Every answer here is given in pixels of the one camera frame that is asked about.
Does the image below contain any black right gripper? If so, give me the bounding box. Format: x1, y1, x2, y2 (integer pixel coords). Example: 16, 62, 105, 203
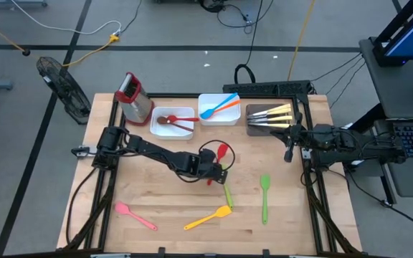
270, 113, 328, 163

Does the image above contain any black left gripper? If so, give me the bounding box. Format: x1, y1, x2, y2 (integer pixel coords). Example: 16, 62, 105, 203
191, 148, 229, 185

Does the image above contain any red silicone spatula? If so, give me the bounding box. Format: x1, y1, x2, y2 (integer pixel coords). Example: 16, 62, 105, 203
206, 143, 229, 186

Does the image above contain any orange silicone spatula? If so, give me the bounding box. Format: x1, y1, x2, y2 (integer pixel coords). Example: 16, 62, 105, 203
209, 99, 242, 115

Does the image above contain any blue silicone spatula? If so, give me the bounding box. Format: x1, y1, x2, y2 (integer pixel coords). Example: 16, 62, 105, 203
199, 92, 239, 120

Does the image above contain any red silicone spoon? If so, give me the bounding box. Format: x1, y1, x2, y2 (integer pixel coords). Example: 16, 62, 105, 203
166, 115, 201, 125

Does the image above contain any brown wooden spoon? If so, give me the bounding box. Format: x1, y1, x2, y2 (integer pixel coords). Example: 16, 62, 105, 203
156, 115, 195, 133

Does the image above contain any lime green silicone spoon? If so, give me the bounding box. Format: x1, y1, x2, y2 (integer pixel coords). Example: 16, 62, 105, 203
222, 163, 235, 211

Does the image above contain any yellow silicone spatula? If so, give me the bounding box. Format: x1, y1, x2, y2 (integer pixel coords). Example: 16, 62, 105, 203
183, 205, 233, 231

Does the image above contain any green silicone spatula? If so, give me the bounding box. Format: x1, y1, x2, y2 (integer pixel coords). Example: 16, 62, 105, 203
260, 173, 272, 225

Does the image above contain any black perforated box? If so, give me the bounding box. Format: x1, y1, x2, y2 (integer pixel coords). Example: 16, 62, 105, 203
222, 80, 313, 97

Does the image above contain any white plastic bin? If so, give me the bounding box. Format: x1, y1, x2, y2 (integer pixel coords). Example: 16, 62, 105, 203
197, 93, 242, 127
149, 106, 196, 141

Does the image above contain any pink silicone spatula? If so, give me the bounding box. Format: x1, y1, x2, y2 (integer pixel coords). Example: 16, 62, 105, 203
114, 201, 158, 231

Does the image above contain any red and steel box grater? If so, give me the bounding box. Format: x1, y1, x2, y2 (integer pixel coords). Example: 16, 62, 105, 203
115, 71, 156, 127

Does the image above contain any grey desk top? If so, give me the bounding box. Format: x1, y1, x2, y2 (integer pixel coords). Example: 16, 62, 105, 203
359, 37, 413, 119

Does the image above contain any black floor fan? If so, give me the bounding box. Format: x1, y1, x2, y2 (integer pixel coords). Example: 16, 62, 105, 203
36, 56, 92, 125

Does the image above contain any black looped cable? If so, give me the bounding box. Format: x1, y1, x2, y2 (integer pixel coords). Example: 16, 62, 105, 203
233, 0, 265, 85

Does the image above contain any black aluminium table frame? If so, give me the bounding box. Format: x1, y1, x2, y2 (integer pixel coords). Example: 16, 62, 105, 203
62, 92, 364, 258

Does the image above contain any yellow hanging cable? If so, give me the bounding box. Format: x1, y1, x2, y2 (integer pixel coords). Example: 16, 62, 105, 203
287, 0, 317, 82

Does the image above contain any black floor cable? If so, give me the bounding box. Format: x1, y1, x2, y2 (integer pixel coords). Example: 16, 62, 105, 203
344, 166, 413, 234

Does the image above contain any black cable bundle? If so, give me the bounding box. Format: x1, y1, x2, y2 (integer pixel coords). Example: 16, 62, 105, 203
199, 0, 276, 30

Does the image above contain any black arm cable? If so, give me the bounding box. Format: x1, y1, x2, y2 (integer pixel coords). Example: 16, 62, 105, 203
65, 166, 100, 247

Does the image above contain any yellow extension cable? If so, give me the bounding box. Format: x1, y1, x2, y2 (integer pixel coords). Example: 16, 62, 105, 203
0, 11, 120, 68

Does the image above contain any white power cable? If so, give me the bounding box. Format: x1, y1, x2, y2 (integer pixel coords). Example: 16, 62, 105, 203
11, 0, 123, 36

